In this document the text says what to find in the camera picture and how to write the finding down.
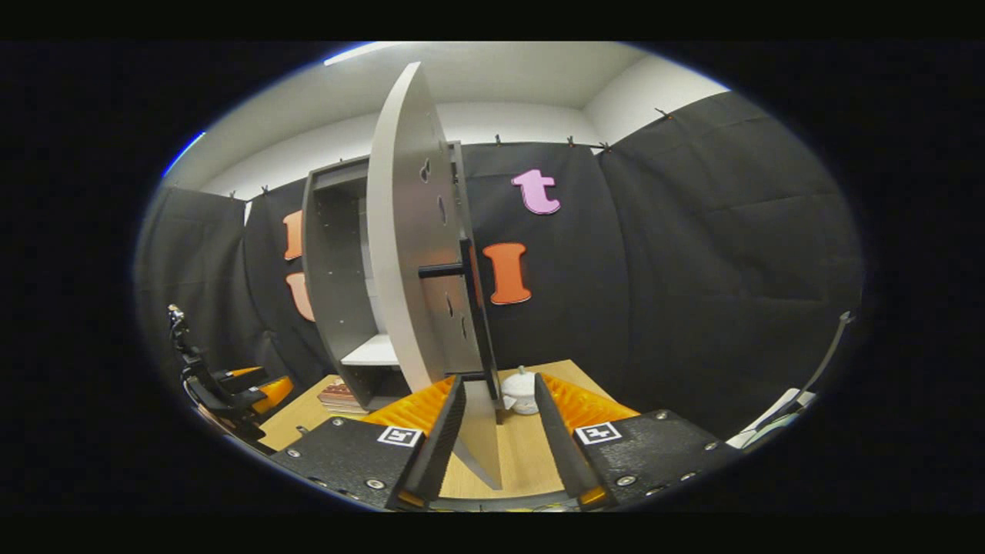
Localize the grey cabinet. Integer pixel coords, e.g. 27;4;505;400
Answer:
302;141;470;412

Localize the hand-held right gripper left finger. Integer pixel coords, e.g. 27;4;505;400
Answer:
269;375;469;511

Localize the stack of books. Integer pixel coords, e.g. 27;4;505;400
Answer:
317;377;362;415

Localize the white cabinet door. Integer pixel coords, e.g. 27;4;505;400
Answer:
366;62;505;491

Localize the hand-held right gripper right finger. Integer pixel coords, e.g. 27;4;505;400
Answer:
533;372;741;509

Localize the white cabinet shelf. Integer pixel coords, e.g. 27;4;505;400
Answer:
341;333;401;367

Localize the white ceramic teapot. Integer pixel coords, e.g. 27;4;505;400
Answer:
502;365;541;416

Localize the grey cable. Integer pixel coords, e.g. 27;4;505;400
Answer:
785;310;856;416

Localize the black backdrop cloth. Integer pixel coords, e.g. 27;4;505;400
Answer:
135;91;866;439

